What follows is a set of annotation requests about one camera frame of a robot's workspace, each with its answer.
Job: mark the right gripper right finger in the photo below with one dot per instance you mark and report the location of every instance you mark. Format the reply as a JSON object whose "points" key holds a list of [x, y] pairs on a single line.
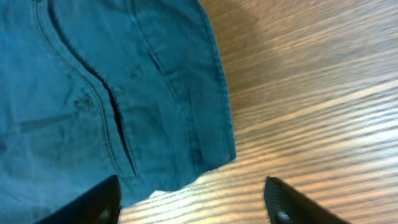
{"points": [[286, 205]]}

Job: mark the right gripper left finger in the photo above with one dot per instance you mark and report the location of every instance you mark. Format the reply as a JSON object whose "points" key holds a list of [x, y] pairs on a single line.
{"points": [[99, 205]]}

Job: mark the navy blue shorts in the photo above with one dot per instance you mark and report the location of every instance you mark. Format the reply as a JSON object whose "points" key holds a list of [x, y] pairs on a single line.
{"points": [[93, 88]]}

